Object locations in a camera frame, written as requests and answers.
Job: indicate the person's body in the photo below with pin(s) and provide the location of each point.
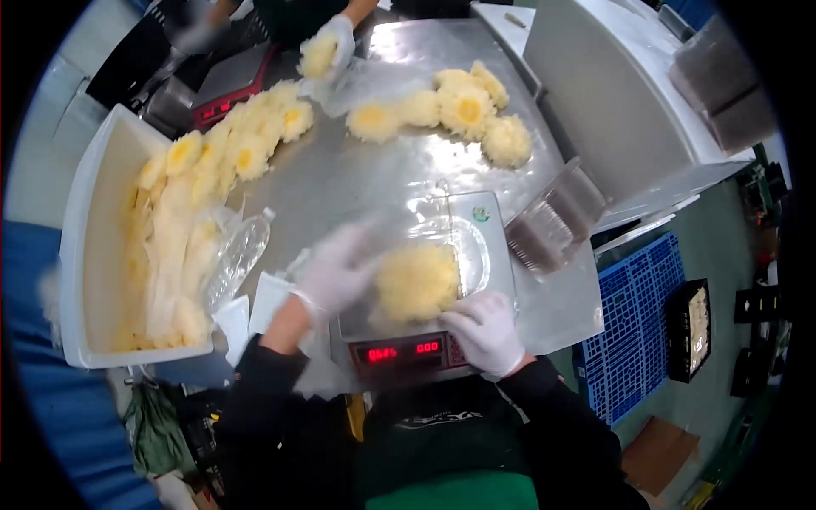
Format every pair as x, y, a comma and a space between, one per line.
440, 446

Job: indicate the person's right fingers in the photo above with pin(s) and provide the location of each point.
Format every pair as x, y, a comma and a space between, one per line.
475, 309

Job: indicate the digital scale with steel pan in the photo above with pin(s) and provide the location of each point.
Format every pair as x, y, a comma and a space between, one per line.
408, 354

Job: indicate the person's right hand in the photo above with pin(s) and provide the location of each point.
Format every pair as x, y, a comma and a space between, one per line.
488, 335

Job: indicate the pile of yellow fungus heads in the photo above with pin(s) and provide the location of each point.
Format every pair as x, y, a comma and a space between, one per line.
191, 191
468, 111

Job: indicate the white machine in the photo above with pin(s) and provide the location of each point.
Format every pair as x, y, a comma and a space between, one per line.
605, 95

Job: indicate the green bag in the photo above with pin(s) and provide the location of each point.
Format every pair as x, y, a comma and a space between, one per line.
153, 427

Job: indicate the person's left hand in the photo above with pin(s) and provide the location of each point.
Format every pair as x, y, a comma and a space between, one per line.
335, 271

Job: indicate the red digital scale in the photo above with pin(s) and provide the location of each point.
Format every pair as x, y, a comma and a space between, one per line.
233, 76

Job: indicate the single pale yellow fungus head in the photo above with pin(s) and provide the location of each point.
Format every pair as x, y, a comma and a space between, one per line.
414, 280

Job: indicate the white paper packet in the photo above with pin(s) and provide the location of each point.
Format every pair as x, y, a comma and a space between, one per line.
268, 299
233, 325

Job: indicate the brown cardboard piece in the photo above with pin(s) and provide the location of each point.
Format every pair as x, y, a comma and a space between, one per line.
656, 452

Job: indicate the blue plastic bin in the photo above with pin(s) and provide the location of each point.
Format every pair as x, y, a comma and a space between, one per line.
57, 382

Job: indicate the black tray of fungus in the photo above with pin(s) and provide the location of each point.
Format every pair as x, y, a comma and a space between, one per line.
688, 328

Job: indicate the blue plastic pallet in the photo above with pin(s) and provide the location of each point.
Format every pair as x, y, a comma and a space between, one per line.
631, 325

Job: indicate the clear plastic tray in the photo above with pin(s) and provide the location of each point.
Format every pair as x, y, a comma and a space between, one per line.
473, 255

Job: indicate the white foam box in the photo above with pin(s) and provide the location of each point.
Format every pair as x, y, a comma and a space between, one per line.
102, 255

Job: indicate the person's left fingers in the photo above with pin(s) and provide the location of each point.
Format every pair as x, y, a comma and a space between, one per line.
357, 245

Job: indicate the stack of clear plastic trays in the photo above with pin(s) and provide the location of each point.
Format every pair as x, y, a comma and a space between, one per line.
720, 83
551, 223

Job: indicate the clear plastic bottle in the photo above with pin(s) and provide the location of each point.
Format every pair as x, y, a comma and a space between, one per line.
239, 255

